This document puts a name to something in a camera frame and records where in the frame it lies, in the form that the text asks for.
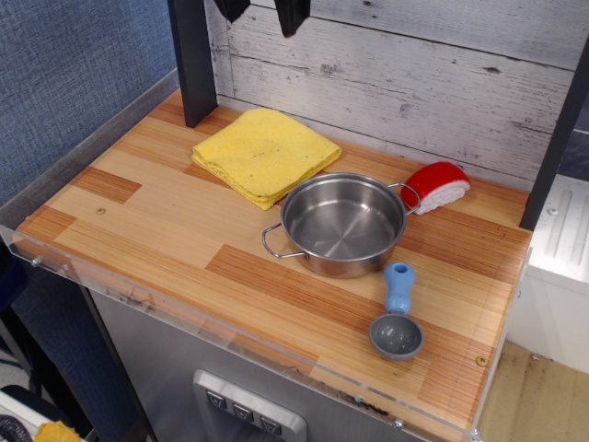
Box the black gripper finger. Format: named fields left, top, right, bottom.
left=214, top=0, right=250, bottom=23
left=274, top=0, right=311, bottom=38

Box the yellow cloth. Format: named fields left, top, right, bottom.
left=191, top=109, right=341, bottom=210

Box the stainless steel pot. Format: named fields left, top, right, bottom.
left=261, top=172, right=422, bottom=278

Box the red and white sushi toy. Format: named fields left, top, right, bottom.
left=400, top=161, right=471, bottom=215

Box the clear acrylic front guard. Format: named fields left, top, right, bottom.
left=1, top=200, right=531, bottom=441

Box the blue and grey scoop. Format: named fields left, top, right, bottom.
left=369, top=262, right=424, bottom=361

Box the stainless steel cabinet front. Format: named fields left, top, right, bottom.
left=90, top=291, right=414, bottom=441

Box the silver dispenser button panel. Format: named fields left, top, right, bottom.
left=192, top=369, right=307, bottom=441

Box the white appliance at right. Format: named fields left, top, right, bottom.
left=506, top=175, right=588, bottom=373

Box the yellow object bottom left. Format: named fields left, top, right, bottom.
left=33, top=421, right=82, bottom=442

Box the dark left vertical post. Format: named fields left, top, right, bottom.
left=167, top=0, right=217, bottom=128

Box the dark vertical post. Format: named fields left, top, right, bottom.
left=167, top=0, right=217, bottom=128
left=519, top=41, right=588, bottom=231

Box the grey left side rail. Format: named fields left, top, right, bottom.
left=1, top=69, right=179, bottom=229

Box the dark right vertical post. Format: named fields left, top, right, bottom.
left=519, top=41, right=588, bottom=231

